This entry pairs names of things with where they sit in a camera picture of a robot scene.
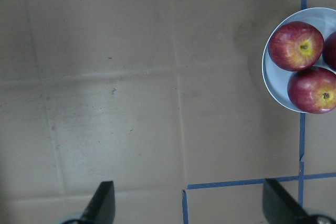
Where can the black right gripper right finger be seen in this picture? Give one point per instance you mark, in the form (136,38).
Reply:
(279,207)

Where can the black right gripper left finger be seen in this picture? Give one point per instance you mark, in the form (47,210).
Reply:
(101,207)

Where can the red apple lower plate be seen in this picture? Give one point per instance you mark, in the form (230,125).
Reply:
(312,90)

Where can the red apple plate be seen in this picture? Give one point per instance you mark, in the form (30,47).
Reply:
(312,90)
(329,51)

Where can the light blue plate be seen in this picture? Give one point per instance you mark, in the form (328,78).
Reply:
(275,78)

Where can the red apple upper left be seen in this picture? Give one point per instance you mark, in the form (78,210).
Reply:
(295,46)

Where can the red apple right plate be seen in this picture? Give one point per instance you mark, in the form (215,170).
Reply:
(329,51)

